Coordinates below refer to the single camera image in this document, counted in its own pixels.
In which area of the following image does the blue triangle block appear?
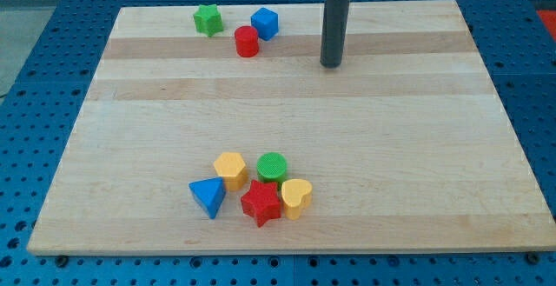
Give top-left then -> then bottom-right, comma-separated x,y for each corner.
189,177 -> 227,219

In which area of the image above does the red cylinder block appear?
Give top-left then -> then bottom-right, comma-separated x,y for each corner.
234,26 -> 259,57

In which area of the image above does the red star block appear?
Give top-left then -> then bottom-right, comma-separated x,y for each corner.
241,180 -> 281,228

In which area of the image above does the green star block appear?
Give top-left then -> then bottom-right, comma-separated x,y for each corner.
193,4 -> 224,37

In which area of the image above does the yellow heart block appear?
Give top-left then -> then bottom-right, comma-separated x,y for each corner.
281,179 -> 313,220

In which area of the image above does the yellow hexagon block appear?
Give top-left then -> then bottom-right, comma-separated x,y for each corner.
213,152 -> 248,191

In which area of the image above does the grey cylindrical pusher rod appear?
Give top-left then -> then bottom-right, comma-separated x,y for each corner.
320,0 -> 351,69

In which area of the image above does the blue cube block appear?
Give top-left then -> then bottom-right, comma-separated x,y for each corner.
250,8 -> 279,41

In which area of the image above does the green cylinder block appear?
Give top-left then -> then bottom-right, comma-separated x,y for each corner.
256,152 -> 288,190

